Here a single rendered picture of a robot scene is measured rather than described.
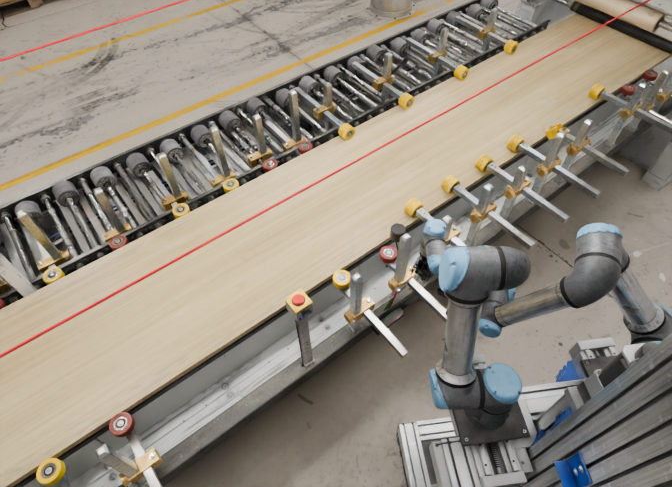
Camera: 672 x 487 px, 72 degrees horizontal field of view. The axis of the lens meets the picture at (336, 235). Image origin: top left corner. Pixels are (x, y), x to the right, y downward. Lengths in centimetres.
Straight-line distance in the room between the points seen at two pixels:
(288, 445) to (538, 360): 151
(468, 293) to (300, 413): 168
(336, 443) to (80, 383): 131
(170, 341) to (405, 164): 144
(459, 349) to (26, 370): 162
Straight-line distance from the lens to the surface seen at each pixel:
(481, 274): 122
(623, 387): 124
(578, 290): 144
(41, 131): 492
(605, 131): 357
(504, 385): 150
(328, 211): 226
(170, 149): 283
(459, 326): 132
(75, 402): 204
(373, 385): 277
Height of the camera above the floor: 260
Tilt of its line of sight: 52 degrees down
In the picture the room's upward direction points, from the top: 1 degrees counter-clockwise
